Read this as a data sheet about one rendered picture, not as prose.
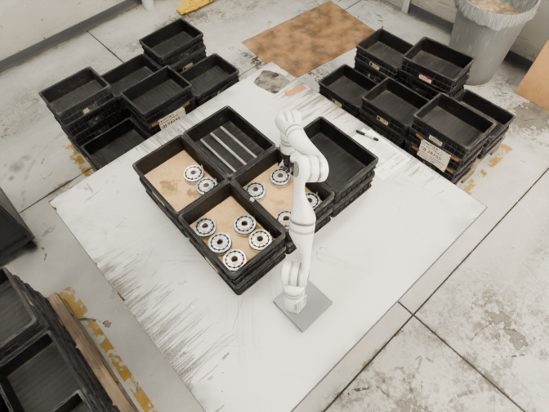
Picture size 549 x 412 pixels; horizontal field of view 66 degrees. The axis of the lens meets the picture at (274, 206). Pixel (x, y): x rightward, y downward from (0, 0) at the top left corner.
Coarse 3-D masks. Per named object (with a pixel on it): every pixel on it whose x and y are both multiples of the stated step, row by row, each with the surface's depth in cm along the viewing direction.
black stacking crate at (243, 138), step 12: (216, 120) 224; (228, 120) 230; (240, 120) 219; (192, 132) 217; (204, 132) 223; (216, 132) 226; (240, 132) 226; (252, 132) 216; (216, 144) 222; (228, 144) 221; (252, 144) 221; (264, 144) 214; (228, 156) 217; (240, 156) 216; (228, 168) 212; (228, 180) 203
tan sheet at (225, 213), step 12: (228, 204) 200; (204, 216) 197; (216, 216) 197; (228, 216) 197; (192, 228) 194; (204, 228) 194; (228, 228) 193; (204, 240) 190; (240, 240) 189; (252, 252) 186
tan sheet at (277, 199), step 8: (272, 168) 211; (264, 176) 209; (264, 184) 206; (272, 192) 203; (280, 192) 203; (288, 192) 203; (264, 200) 201; (272, 200) 200; (280, 200) 200; (288, 200) 200; (320, 200) 199; (272, 208) 198; (280, 208) 198; (288, 208) 197
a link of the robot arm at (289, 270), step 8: (288, 264) 157; (296, 264) 157; (280, 272) 157; (288, 272) 155; (296, 272) 155; (288, 280) 156; (296, 280) 155; (288, 288) 163; (296, 288) 164; (304, 288) 166; (296, 296) 166
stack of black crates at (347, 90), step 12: (336, 72) 319; (348, 72) 323; (324, 84) 319; (336, 84) 325; (348, 84) 324; (360, 84) 321; (372, 84) 312; (324, 96) 318; (336, 96) 308; (348, 96) 317; (360, 96) 316; (348, 108) 304
